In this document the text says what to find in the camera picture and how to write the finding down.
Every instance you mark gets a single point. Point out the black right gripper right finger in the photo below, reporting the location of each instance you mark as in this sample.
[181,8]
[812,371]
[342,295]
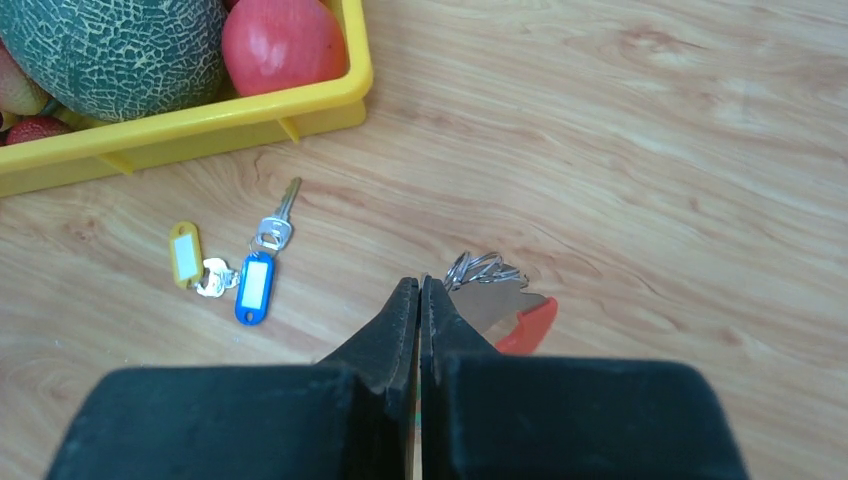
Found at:
[487,415]

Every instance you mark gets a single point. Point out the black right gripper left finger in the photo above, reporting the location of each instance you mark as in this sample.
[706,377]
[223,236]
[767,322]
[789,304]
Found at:
[348,416]

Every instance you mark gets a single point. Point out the silver key blue tag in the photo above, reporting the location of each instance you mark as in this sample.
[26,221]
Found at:
[257,274]

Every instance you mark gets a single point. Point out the silver key yellow tag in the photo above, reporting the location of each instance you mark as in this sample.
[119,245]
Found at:
[209,277]

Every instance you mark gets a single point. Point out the yellow plastic fruit tray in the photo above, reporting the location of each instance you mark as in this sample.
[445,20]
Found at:
[96,149]

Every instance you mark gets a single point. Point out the pink red apple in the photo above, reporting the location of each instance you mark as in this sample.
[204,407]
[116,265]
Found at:
[270,46]

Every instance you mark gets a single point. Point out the green netted melon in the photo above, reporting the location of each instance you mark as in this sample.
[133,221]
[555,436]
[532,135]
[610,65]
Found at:
[116,61]

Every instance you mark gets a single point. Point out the red cherry bunch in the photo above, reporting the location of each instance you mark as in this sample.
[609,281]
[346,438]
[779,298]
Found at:
[26,108]

